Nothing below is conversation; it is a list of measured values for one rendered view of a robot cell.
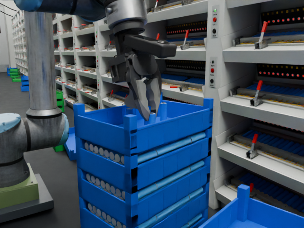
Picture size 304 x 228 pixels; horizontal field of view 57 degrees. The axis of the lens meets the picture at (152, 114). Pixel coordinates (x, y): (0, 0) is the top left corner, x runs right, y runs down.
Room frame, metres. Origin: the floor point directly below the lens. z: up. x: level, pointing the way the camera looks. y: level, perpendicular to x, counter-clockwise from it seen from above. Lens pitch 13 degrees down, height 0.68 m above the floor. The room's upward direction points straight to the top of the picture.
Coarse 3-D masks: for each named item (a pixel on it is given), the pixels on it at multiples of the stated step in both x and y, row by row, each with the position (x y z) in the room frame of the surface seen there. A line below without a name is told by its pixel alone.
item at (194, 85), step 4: (164, 80) 1.55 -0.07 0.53; (168, 80) 1.53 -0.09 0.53; (172, 80) 1.51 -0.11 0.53; (168, 84) 1.50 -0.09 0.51; (172, 84) 1.49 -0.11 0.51; (176, 84) 1.46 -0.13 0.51; (180, 84) 1.42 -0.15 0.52; (188, 84) 1.37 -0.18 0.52; (192, 84) 1.34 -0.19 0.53; (196, 84) 1.32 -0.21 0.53; (200, 84) 1.31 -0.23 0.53; (188, 88) 1.34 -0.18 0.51; (192, 88) 1.32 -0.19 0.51; (196, 88) 1.30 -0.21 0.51; (200, 88) 1.29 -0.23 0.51
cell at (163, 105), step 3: (162, 102) 0.73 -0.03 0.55; (162, 105) 0.72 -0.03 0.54; (165, 105) 0.72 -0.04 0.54; (162, 108) 0.72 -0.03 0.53; (165, 108) 0.72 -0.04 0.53; (162, 111) 0.72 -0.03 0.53; (165, 111) 0.72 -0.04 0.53; (162, 114) 0.72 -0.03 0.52; (165, 114) 0.72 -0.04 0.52; (162, 117) 0.72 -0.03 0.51; (165, 117) 0.72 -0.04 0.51
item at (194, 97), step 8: (160, 72) 1.79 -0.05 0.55; (192, 72) 1.54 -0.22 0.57; (200, 72) 1.48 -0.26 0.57; (168, 88) 1.46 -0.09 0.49; (176, 88) 1.42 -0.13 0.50; (168, 96) 1.45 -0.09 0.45; (176, 96) 1.38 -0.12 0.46; (184, 96) 1.32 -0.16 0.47; (192, 96) 1.26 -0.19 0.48; (200, 96) 1.21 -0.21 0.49; (200, 104) 1.23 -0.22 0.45
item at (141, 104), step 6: (138, 84) 0.59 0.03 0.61; (144, 84) 0.60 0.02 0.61; (138, 90) 0.58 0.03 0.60; (144, 90) 0.60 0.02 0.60; (132, 96) 0.61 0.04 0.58; (144, 96) 0.59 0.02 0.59; (126, 102) 0.62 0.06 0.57; (132, 102) 0.61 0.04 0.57; (138, 102) 0.58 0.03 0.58; (144, 102) 0.59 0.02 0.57; (138, 108) 0.59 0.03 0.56; (144, 108) 0.58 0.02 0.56; (144, 114) 0.59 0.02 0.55
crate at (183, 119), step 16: (80, 112) 0.64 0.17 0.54; (96, 112) 0.69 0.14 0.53; (112, 112) 0.73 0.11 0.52; (176, 112) 0.81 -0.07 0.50; (192, 112) 0.77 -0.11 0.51; (208, 112) 0.71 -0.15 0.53; (80, 128) 0.63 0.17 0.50; (96, 128) 0.58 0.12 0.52; (112, 128) 0.55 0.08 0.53; (128, 128) 0.51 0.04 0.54; (144, 128) 0.54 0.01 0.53; (160, 128) 0.57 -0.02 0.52; (176, 128) 0.61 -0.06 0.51; (192, 128) 0.66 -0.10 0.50; (208, 128) 0.71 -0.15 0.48; (112, 144) 0.55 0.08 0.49; (128, 144) 0.51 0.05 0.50; (144, 144) 0.54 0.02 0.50; (160, 144) 0.57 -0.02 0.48
